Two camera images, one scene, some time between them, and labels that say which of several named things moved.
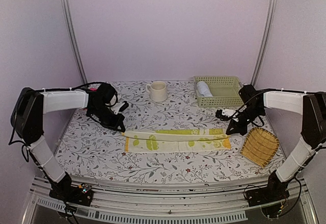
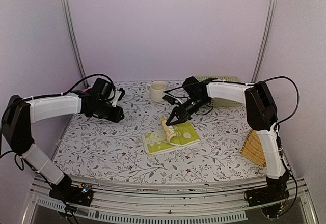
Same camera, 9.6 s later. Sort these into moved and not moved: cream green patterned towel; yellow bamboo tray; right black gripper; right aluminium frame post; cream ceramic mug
Moved: cream green patterned towel; right black gripper
Not moved: cream ceramic mug; yellow bamboo tray; right aluminium frame post
